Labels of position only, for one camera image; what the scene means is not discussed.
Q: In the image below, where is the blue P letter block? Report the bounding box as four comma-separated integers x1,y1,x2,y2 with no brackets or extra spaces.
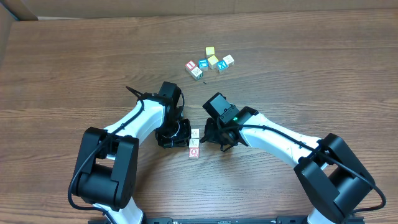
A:
189,138,200,148

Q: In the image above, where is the red I letter block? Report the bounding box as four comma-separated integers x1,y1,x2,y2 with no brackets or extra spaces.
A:
185,60,197,72

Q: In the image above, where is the yellow block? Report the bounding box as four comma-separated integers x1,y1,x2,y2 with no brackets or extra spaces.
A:
205,47,215,58
207,55,219,70

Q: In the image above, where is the white green patterned block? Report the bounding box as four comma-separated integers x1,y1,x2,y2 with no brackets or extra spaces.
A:
190,67,203,80

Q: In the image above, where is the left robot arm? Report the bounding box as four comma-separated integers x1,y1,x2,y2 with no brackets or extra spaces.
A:
67,82,191,224

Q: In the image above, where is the cardboard box edge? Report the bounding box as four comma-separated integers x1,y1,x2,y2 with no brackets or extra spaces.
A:
1,0,397,20

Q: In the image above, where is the red O letter block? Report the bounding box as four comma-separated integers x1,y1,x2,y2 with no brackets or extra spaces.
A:
188,147,200,159

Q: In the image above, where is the yellow block far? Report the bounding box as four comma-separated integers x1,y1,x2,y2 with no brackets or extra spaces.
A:
205,47,215,58

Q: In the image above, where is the blue L letter block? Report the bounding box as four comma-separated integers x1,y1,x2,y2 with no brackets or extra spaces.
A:
198,59,208,71

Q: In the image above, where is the white patterned block far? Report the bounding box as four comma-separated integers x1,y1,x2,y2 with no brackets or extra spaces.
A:
223,54,234,67

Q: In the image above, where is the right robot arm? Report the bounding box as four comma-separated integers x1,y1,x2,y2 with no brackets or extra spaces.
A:
201,93,375,223

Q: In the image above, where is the yellow block near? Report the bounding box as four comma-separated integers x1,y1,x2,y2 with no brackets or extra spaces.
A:
207,55,219,70

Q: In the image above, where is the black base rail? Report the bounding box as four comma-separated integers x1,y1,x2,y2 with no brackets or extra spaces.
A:
88,215,366,224

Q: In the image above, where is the blue X letter block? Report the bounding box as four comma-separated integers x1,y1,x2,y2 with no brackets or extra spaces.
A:
216,60,228,74

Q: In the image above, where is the white patterned wooden block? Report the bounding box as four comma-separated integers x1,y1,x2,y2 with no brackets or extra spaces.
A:
190,129,200,139

